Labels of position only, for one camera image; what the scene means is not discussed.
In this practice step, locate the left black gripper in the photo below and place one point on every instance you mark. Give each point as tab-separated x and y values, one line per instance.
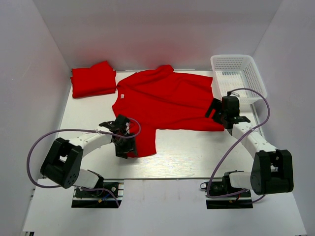
121	152

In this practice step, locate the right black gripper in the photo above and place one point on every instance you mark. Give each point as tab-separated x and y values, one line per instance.
217	104

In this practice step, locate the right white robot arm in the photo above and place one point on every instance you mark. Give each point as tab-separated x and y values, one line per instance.
272	169

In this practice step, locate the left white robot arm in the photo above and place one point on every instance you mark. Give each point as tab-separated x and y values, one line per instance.
62	164

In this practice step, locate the folded red t-shirt stack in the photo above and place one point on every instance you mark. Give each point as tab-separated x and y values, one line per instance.
99	79

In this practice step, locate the white plastic basket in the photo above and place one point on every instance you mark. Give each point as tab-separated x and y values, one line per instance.
237	71

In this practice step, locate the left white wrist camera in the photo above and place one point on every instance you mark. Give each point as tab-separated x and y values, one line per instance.
127	129

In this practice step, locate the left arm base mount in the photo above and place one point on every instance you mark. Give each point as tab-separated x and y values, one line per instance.
99	199

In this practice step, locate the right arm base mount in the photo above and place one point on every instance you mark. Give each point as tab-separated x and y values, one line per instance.
229	196

